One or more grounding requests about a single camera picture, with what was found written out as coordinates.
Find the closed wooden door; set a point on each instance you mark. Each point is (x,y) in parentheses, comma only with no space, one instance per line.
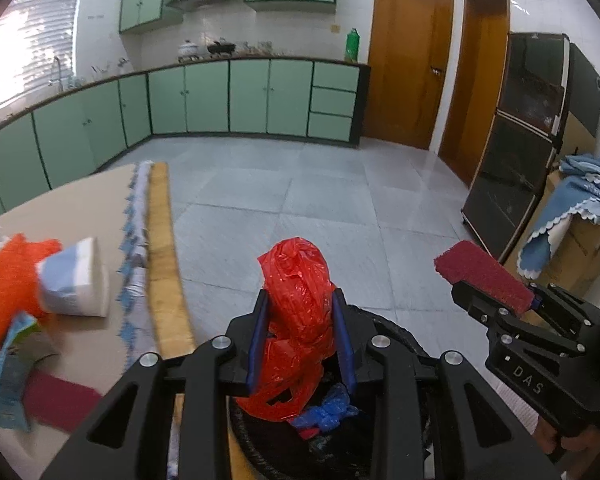
(405,60)

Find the open wooden door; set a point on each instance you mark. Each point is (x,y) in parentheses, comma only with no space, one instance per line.
(475,100)

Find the black trash bin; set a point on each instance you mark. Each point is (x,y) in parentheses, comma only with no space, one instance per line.
(280,452)

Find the blue plastic bag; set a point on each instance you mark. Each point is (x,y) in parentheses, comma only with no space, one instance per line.
(330,410)

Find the green plastic bottle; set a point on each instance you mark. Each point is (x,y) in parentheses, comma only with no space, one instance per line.
(352,45)

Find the blue scalloped cloth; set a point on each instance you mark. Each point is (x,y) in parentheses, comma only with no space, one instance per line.
(555,217)

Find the metal faucet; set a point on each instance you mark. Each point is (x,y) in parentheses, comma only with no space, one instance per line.
(56,72)

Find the window blinds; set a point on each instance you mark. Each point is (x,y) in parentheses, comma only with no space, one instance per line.
(35,25)

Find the green lower kitchen cabinets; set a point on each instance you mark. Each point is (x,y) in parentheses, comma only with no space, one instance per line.
(205,95)

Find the white cooking pot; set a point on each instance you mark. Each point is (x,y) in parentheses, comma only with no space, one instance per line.
(187,50)

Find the black wok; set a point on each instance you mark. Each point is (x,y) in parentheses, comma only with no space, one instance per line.
(221,48)

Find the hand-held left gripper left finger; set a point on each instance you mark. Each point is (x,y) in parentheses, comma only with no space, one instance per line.
(257,342)

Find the row of glass jars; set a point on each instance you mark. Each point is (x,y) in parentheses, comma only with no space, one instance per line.
(257,49)

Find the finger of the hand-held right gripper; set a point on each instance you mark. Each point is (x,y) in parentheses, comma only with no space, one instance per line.
(475,302)
(570,307)

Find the cardboard box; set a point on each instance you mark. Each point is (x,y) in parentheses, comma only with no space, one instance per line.
(580,255)

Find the white and blue paper cup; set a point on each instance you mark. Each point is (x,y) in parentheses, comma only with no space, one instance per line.
(75,280)

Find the person's right hand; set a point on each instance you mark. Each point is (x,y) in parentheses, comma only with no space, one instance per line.
(544,435)

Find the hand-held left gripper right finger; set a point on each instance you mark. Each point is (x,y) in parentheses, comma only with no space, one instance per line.
(345,342)

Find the maroon scouring pad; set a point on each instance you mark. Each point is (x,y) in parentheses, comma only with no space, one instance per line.
(480,270)
(55,400)

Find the black glass cabinet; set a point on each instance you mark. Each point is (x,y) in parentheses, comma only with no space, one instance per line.
(520,160)

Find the orange fluffy cloth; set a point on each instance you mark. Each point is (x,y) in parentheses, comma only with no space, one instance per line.
(10,285)

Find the wooden table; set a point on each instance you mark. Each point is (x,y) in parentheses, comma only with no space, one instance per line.
(162,240)

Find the red plastic bag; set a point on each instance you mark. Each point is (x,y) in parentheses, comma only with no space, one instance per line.
(295,280)

